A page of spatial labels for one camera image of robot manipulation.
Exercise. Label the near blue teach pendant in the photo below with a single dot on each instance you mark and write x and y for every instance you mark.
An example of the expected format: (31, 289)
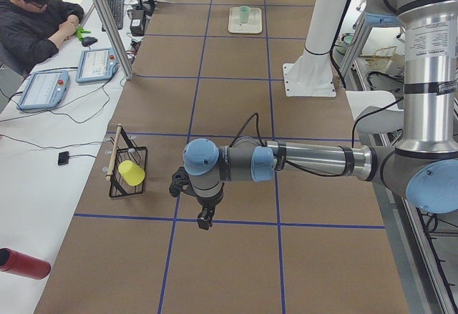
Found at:
(44, 90)

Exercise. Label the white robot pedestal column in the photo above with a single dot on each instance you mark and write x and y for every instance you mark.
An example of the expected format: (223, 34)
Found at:
(325, 25)

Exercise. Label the small black square device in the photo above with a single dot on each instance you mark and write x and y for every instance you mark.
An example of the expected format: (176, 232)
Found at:
(63, 158)

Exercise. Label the red metal bottle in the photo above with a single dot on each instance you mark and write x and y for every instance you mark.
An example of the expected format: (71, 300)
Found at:
(18, 263)

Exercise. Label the aluminium frame pillar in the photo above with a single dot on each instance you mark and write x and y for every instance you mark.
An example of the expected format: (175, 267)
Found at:
(114, 37)

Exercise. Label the black computer mouse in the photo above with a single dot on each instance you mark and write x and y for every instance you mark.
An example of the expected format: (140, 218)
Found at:
(88, 41)

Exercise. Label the far blue teach pendant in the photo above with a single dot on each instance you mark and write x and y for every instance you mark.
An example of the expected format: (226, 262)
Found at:
(96, 65)

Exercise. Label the blue teach pendant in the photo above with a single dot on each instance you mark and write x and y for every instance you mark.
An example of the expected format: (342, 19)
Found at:
(96, 65)
(44, 90)

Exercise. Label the black power adapter box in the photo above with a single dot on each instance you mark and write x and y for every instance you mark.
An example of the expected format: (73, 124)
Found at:
(137, 23)

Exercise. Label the yellow plastic cup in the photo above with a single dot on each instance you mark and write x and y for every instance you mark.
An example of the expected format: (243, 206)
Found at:
(131, 173)

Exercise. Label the black wire cup rack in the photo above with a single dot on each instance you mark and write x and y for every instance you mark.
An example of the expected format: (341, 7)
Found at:
(124, 148)

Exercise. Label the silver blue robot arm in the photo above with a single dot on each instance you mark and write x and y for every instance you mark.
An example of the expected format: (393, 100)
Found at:
(421, 167)

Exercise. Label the person in black jacket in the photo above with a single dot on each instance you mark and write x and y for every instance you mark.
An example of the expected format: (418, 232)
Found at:
(33, 30)

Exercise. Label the black computer keyboard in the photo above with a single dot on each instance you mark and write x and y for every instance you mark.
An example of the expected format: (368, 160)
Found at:
(116, 8)

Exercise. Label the white plastic chair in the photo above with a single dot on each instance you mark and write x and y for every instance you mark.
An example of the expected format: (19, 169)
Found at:
(363, 102)

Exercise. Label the green plastic toy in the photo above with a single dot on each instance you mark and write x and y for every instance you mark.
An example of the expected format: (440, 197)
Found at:
(80, 32)

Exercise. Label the pale green plastic cup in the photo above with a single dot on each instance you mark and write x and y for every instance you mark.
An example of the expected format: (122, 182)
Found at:
(244, 14)

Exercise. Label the beige rabbit print tray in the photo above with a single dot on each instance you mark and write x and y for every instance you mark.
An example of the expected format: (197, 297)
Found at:
(254, 25)

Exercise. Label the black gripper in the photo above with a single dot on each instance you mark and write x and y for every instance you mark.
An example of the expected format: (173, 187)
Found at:
(208, 202)

